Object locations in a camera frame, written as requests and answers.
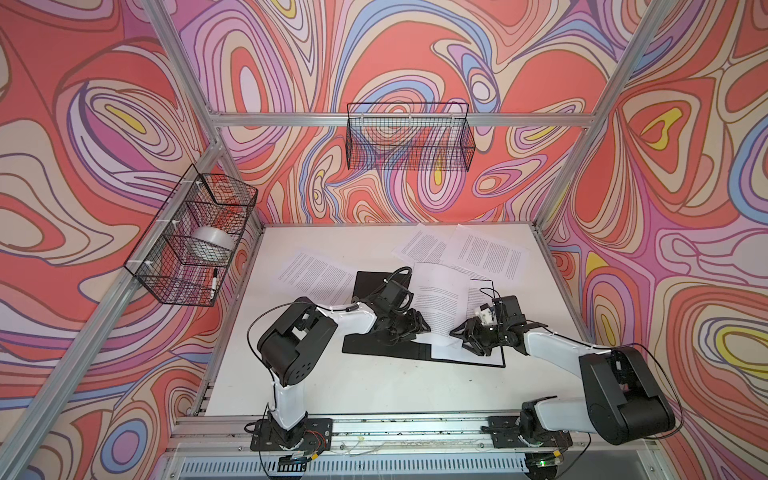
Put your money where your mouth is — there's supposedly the black wire basket on left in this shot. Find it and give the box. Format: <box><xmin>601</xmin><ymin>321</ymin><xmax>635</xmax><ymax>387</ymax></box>
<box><xmin>124</xmin><ymin>166</ymin><xmax>258</xmax><ymax>307</ymax></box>

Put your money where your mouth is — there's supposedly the black wire basket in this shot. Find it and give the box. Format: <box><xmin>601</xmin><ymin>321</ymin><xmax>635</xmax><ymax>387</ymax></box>
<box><xmin>124</xmin><ymin>166</ymin><xmax>258</xmax><ymax>307</ymax></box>
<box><xmin>345</xmin><ymin>100</ymin><xmax>476</xmax><ymax>172</ymax></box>

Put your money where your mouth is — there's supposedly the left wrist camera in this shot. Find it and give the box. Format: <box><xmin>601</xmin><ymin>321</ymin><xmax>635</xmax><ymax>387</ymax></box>
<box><xmin>376</xmin><ymin>280</ymin><xmax>413</xmax><ymax>312</ymax></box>

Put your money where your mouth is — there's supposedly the orange and black folder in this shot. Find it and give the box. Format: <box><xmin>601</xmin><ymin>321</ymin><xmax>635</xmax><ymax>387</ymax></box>
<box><xmin>342</xmin><ymin>266</ymin><xmax>506</xmax><ymax>368</ymax></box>

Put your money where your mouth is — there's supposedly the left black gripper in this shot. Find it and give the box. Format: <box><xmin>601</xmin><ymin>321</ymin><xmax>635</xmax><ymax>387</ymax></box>
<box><xmin>385</xmin><ymin>310</ymin><xmax>433</xmax><ymax>345</ymax></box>

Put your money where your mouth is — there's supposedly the green circuit board left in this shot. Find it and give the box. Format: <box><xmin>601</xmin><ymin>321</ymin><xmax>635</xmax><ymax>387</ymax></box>
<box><xmin>278</xmin><ymin>454</ymin><xmax>318</xmax><ymax>471</ymax></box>

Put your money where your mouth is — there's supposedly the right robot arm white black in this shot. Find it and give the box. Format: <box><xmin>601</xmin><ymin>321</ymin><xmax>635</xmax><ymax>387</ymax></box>
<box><xmin>450</xmin><ymin>296</ymin><xmax>677</xmax><ymax>446</ymax></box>

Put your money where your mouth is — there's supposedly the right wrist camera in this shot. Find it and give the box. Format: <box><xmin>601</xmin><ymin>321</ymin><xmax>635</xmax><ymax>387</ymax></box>
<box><xmin>474</xmin><ymin>304</ymin><xmax>497</xmax><ymax>327</ymax></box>

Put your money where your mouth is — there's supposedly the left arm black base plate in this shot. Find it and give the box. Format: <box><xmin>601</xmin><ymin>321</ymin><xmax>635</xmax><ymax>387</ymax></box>
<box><xmin>245</xmin><ymin>416</ymin><xmax>333</xmax><ymax>454</ymax></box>

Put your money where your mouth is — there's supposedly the white tape roll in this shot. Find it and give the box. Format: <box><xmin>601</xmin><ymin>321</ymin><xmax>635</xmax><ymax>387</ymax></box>
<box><xmin>188</xmin><ymin>226</ymin><xmax>235</xmax><ymax>265</ymax></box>

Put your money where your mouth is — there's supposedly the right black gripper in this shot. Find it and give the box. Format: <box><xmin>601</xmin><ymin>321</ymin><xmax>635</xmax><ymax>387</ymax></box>
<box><xmin>449</xmin><ymin>316</ymin><xmax>507</xmax><ymax>356</ymax></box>

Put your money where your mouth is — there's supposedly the black wire basket at back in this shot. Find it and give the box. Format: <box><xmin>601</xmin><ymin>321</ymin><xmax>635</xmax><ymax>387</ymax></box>
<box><xmin>345</xmin><ymin>100</ymin><xmax>476</xmax><ymax>172</ymax></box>

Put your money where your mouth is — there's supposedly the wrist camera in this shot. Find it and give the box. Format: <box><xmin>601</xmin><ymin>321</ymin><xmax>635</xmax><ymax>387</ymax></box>
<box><xmin>376</xmin><ymin>280</ymin><xmax>413</xmax><ymax>312</ymax></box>
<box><xmin>474</xmin><ymin>304</ymin><xmax>497</xmax><ymax>327</ymax></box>

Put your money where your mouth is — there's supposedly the printed paper sheet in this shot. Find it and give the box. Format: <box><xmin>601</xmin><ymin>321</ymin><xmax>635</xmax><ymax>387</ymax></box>
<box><xmin>276</xmin><ymin>250</ymin><xmax>356</xmax><ymax>306</ymax></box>
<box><xmin>392</xmin><ymin>224</ymin><xmax>456</xmax><ymax>266</ymax></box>
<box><xmin>409</xmin><ymin>263</ymin><xmax>470</xmax><ymax>347</ymax></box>
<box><xmin>430</xmin><ymin>279</ymin><xmax>506</xmax><ymax>368</ymax></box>
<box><xmin>441</xmin><ymin>225</ymin><xmax>530</xmax><ymax>282</ymax></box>

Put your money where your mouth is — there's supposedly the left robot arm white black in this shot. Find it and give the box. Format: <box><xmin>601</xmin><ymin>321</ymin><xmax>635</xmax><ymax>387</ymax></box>
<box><xmin>249</xmin><ymin>280</ymin><xmax>431</xmax><ymax>447</ymax></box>

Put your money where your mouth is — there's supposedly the green circuit board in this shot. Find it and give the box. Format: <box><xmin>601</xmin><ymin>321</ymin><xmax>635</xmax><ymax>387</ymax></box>
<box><xmin>526</xmin><ymin>452</ymin><xmax>563</xmax><ymax>468</ymax></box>
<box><xmin>278</xmin><ymin>454</ymin><xmax>318</xmax><ymax>471</ymax></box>

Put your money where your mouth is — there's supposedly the green circuit board right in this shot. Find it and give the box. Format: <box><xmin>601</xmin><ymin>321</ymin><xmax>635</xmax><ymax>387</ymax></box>
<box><xmin>526</xmin><ymin>452</ymin><xmax>563</xmax><ymax>468</ymax></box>

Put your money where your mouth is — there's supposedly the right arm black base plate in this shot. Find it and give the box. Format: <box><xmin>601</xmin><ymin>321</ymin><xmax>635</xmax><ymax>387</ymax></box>
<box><xmin>480</xmin><ymin>412</ymin><xmax>573</xmax><ymax>450</ymax></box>

